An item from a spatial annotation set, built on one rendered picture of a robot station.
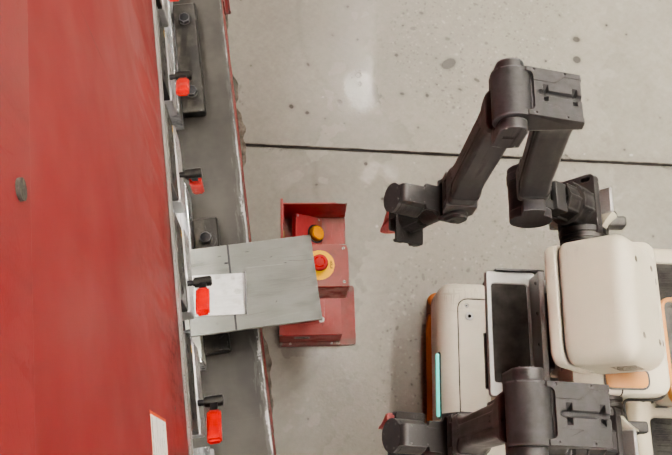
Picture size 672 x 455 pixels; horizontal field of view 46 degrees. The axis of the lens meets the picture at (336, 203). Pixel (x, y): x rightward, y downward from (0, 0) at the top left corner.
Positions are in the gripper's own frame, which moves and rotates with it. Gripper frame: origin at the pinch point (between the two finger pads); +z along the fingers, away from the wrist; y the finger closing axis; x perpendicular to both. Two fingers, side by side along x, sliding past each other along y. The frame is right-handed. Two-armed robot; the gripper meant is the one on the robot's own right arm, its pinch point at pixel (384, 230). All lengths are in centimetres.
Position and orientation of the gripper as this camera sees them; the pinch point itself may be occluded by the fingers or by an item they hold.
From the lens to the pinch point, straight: 166.4
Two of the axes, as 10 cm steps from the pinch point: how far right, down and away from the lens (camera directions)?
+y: -0.3, 9.4, -3.5
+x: 8.7, 2.0, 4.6
